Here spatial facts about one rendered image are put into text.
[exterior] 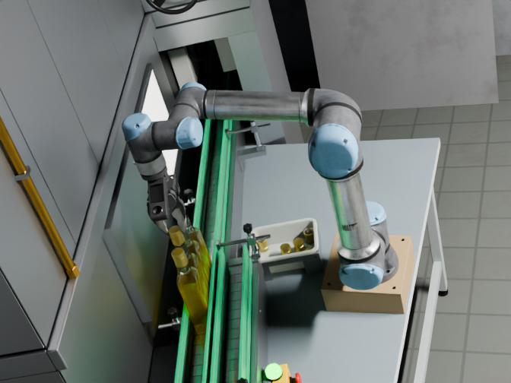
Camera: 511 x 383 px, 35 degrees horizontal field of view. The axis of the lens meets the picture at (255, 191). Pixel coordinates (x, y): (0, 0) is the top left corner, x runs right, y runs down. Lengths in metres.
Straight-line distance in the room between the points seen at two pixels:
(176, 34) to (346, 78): 1.84
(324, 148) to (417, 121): 2.72
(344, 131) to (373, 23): 2.69
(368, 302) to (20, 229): 1.12
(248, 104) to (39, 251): 0.66
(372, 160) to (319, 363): 0.96
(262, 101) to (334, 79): 2.69
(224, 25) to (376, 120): 1.83
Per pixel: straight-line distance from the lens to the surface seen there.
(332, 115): 1.95
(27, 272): 1.69
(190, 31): 3.05
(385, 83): 4.68
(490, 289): 3.54
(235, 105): 2.07
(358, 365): 2.32
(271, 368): 2.23
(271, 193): 3.00
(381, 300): 2.40
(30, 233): 1.73
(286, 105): 2.05
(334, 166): 1.92
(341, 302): 2.44
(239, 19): 3.02
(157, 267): 2.42
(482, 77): 4.60
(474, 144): 4.35
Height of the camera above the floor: 2.49
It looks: 35 degrees down
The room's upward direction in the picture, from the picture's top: 17 degrees counter-clockwise
